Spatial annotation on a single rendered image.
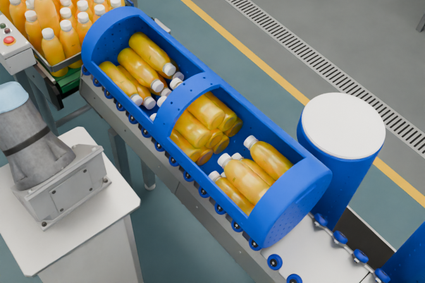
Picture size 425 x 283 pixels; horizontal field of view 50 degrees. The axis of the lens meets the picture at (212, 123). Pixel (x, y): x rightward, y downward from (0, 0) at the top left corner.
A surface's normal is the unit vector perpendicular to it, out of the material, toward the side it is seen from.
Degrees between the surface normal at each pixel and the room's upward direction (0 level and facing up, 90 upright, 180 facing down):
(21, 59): 90
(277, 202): 35
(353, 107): 0
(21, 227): 0
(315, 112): 0
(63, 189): 90
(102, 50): 90
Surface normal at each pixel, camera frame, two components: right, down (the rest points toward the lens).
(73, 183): 0.69, 0.59
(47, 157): 0.45, -0.33
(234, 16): 0.05, -0.61
